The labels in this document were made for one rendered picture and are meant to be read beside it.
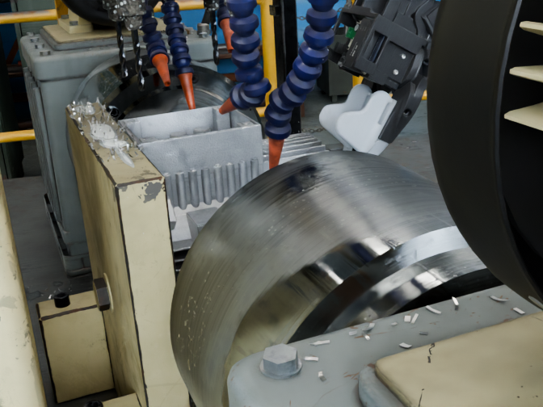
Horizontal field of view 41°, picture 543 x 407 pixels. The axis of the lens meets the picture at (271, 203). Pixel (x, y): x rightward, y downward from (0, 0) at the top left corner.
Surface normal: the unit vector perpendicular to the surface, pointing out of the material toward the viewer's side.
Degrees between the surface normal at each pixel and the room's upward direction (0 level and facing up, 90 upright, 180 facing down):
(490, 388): 0
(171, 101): 90
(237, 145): 90
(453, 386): 0
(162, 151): 90
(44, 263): 0
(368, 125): 93
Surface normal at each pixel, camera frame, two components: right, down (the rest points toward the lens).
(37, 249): -0.06, -0.93
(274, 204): -0.48, -0.73
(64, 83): 0.38, 0.32
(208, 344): -0.88, -0.15
